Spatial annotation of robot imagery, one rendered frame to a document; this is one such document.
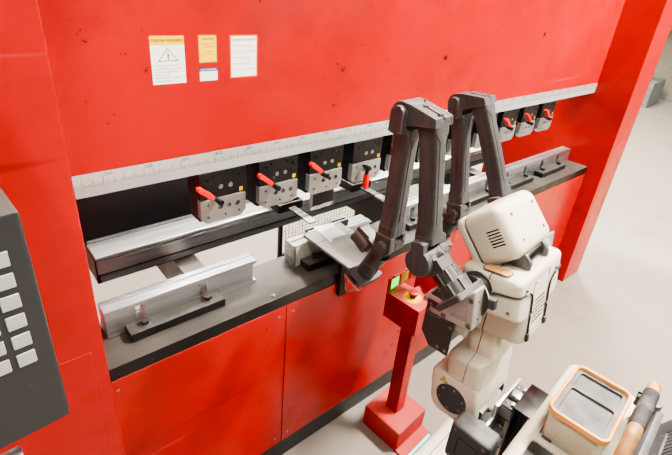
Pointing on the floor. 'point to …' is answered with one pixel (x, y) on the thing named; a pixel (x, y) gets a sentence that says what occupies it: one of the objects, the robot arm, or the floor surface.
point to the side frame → (607, 103)
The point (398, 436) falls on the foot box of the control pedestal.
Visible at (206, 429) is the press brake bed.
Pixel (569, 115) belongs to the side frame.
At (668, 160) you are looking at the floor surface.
